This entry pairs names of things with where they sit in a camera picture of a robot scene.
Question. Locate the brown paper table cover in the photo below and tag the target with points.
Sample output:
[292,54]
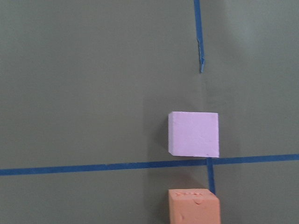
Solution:
[92,82]

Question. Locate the pink foam cube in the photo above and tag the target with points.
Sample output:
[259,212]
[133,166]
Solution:
[193,134]

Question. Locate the orange foam cube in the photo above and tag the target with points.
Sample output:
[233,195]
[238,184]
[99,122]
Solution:
[193,206]

